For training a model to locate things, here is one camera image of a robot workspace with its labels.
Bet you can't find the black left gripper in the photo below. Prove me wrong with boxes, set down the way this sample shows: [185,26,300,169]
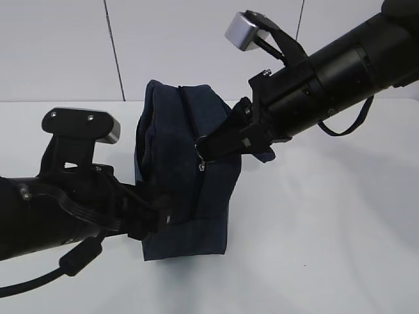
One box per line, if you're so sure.
[95,166,170,241]

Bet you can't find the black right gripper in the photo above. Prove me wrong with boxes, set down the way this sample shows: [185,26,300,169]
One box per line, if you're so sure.
[196,58,319,160]

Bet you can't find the dark blue lunch bag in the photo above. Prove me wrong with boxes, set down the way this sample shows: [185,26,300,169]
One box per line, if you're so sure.
[134,78,276,262]

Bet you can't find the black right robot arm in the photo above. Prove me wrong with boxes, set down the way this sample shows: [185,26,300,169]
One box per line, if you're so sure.
[196,1,418,162]

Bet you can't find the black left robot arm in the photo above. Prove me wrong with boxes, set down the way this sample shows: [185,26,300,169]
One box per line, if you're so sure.
[1,164,173,260]

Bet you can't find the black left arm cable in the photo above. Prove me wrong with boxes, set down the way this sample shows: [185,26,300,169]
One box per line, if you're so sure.
[0,186,132,298]

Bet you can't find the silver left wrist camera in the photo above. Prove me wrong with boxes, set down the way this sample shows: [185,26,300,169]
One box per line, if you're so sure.
[39,107,120,177]

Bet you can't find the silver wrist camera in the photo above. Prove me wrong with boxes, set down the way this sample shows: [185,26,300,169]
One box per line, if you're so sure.
[39,107,120,177]
[225,10,308,66]

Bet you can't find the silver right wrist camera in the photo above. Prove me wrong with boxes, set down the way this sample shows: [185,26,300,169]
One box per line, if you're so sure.
[225,10,308,66]

